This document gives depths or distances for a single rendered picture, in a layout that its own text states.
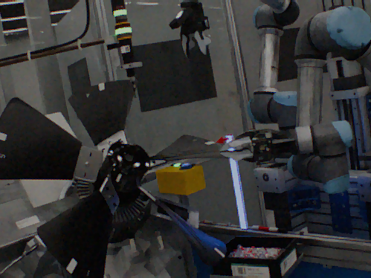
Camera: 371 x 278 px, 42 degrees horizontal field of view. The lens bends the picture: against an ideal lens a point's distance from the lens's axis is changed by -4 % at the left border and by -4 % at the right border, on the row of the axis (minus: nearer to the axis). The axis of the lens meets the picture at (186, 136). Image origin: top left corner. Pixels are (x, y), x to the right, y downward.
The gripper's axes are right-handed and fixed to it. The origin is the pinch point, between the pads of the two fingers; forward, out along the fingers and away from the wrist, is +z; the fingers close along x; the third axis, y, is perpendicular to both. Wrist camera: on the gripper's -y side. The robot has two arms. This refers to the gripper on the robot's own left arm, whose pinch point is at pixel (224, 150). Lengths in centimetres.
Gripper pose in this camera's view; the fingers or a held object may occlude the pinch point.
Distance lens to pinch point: 140.1
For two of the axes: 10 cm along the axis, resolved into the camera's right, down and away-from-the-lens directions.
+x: 1.9, 9.6, 2.2
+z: -9.7, 1.5, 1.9
